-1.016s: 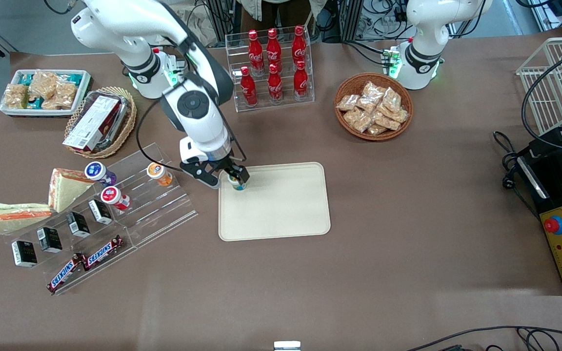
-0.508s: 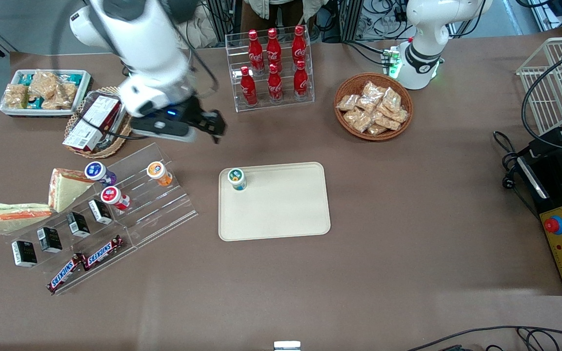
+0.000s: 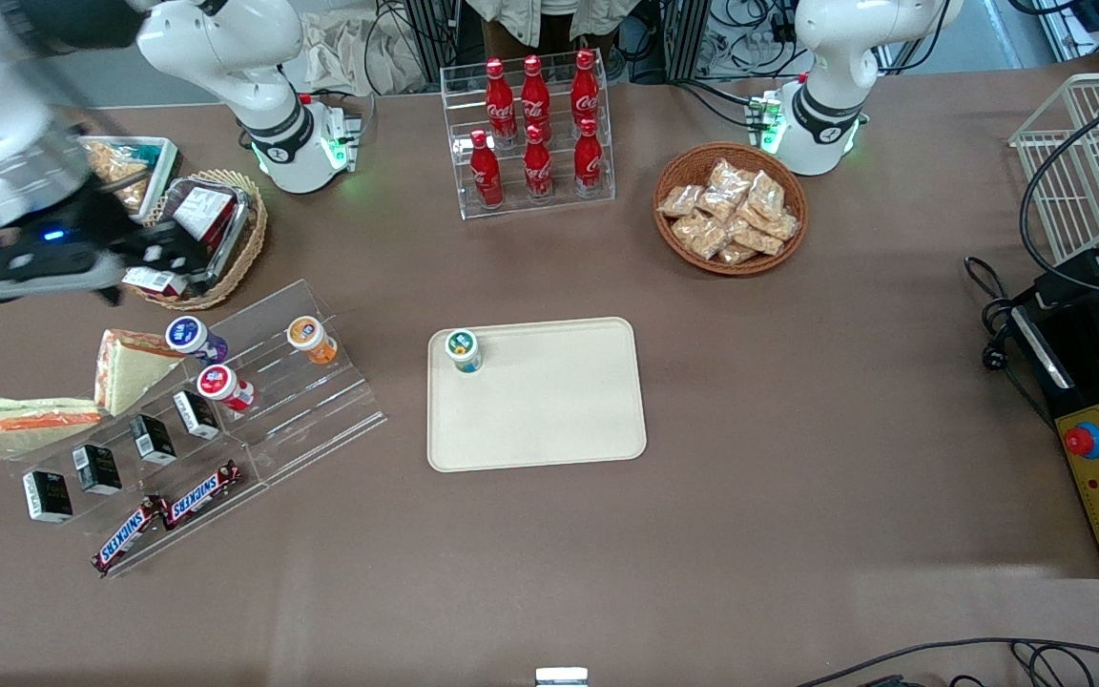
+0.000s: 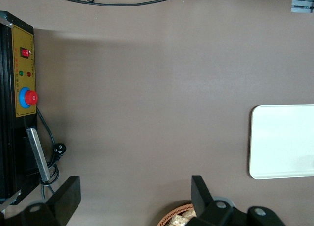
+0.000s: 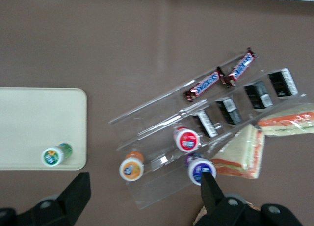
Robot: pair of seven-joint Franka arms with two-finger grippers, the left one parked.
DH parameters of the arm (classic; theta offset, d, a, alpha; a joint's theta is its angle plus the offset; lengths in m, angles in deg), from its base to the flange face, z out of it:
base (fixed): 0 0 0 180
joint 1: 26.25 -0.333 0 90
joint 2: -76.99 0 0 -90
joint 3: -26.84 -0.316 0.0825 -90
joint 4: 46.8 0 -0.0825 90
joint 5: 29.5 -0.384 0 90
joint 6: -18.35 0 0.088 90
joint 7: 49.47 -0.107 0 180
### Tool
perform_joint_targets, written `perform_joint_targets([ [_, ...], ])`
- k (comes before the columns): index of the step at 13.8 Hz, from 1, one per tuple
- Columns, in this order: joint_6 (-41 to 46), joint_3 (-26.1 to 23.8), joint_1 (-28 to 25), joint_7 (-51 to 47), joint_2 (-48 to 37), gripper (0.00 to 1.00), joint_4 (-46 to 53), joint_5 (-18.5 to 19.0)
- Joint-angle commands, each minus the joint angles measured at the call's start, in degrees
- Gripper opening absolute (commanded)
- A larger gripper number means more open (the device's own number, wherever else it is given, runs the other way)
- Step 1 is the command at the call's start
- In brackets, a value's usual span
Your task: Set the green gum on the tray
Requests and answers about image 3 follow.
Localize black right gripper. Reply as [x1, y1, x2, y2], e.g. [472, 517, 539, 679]
[0, 184, 216, 299]

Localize green gum bottle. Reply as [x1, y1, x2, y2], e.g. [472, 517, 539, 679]
[444, 327, 486, 375]

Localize purple gum bottle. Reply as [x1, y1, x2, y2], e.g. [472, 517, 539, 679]
[164, 315, 230, 365]

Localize white rectangular snack tray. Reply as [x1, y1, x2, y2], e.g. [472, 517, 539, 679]
[77, 135, 181, 227]

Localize red gum bottle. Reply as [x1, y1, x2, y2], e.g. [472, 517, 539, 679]
[196, 364, 258, 414]

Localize orange gum bottle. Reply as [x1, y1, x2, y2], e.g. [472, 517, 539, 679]
[285, 315, 340, 366]

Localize beige plastic tray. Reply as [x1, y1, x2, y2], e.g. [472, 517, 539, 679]
[426, 316, 649, 474]

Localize red white snack box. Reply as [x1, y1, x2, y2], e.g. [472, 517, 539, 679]
[122, 183, 238, 300]

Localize oval wicker basket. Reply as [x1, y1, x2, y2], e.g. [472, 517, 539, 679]
[126, 168, 270, 312]

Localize clear bag rice crisps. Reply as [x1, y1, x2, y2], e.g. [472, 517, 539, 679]
[82, 139, 121, 184]
[96, 160, 154, 217]

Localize wrapped ham sandwich wedge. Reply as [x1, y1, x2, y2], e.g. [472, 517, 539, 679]
[93, 328, 191, 418]

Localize small black carton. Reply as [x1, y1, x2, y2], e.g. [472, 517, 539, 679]
[22, 469, 75, 525]
[71, 444, 124, 497]
[128, 413, 178, 468]
[172, 388, 222, 442]

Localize clear acrylic stepped display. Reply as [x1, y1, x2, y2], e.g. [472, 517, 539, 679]
[0, 278, 388, 579]

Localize wrapped carrot cucumber sandwich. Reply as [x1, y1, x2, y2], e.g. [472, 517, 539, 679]
[0, 395, 105, 463]

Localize snickers chocolate bar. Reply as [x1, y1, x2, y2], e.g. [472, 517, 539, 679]
[160, 459, 244, 531]
[91, 493, 170, 576]

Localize crumpled white plastic bag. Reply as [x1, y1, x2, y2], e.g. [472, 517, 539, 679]
[280, 11, 422, 98]

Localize red cola bottle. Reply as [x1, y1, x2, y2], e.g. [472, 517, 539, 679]
[572, 117, 606, 199]
[520, 54, 554, 143]
[521, 124, 556, 204]
[468, 129, 506, 210]
[570, 49, 602, 135]
[484, 57, 520, 147]

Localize clear acrylic bottle rack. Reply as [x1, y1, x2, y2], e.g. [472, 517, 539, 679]
[439, 52, 618, 222]

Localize person in beige jacket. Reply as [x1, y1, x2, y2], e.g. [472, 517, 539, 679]
[462, 0, 629, 60]

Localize round wicker basket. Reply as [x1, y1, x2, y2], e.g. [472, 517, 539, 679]
[653, 141, 810, 279]

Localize silver metal bar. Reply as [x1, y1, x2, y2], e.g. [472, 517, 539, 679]
[1011, 304, 1076, 391]

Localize red emergency stop button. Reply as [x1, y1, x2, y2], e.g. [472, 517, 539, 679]
[1062, 419, 1099, 462]

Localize black yellow control box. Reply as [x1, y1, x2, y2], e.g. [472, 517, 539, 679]
[1002, 214, 1099, 581]

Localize black arm base cable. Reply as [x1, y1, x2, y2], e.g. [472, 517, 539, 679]
[668, 78, 762, 131]
[300, 84, 381, 144]

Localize aluminium frame post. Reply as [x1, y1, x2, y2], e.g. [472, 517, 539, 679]
[403, 0, 461, 85]
[662, 0, 715, 85]

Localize black cable bundle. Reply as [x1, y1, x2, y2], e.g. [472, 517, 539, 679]
[710, 0, 803, 79]

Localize black cable with plug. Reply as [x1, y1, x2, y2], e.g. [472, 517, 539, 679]
[964, 255, 1058, 432]

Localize thick black cable loop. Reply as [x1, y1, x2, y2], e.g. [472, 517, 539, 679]
[1018, 84, 1099, 289]

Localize long black table cable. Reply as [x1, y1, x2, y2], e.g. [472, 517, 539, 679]
[791, 636, 1099, 687]

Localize white wire basket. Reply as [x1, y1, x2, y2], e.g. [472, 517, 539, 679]
[1006, 71, 1099, 269]

